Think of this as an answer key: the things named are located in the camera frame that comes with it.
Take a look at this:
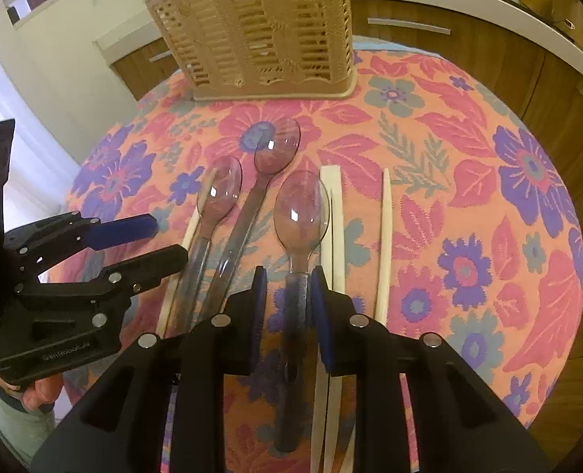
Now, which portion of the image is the floral tablecloth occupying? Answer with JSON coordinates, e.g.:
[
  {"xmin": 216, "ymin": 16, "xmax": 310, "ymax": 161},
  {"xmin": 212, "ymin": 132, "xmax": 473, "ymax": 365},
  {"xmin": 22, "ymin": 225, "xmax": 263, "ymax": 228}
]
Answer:
[{"xmin": 49, "ymin": 46, "xmax": 583, "ymax": 473}]

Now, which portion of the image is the pale joined chopstick pair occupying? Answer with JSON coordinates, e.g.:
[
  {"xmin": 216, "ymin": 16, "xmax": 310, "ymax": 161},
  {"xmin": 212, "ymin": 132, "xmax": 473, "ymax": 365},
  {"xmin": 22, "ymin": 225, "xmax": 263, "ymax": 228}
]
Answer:
[{"xmin": 310, "ymin": 164, "xmax": 346, "ymax": 472}]

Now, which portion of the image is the clear plastic spoon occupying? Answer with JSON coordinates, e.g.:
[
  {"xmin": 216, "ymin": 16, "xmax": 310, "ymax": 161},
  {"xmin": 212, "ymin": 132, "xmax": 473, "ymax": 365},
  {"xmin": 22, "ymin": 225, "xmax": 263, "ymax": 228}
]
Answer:
[
  {"xmin": 273, "ymin": 170, "xmax": 330, "ymax": 454},
  {"xmin": 167, "ymin": 156, "xmax": 242, "ymax": 336},
  {"xmin": 197, "ymin": 119, "xmax": 301, "ymax": 321}
]

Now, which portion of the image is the beige plastic utensil basket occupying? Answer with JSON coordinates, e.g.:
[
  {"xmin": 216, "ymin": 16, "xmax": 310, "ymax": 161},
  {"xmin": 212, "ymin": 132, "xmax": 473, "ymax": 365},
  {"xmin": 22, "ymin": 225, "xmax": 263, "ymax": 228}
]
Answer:
[{"xmin": 146, "ymin": 0, "xmax": 356, "ymax": 101}]

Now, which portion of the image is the wooden chopstick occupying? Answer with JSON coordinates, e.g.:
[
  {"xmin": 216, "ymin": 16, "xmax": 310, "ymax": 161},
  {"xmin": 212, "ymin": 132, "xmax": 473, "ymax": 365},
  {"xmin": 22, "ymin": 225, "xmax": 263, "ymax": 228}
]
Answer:
[
  {"xmin": 374, "ymin": 168, "xmax": 393, "ymax": 325},
  {"xmin": 156, "ymin": 167, "xmax": 218, "ymax": 337}
]

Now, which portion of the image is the person left hand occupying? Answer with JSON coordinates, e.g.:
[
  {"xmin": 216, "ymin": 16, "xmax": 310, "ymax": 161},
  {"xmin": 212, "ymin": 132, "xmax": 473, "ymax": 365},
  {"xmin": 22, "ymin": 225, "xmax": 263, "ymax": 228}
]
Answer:
[{"xmin": 0, "ymin": 374, "xmax": 64, "ymax": 411}]

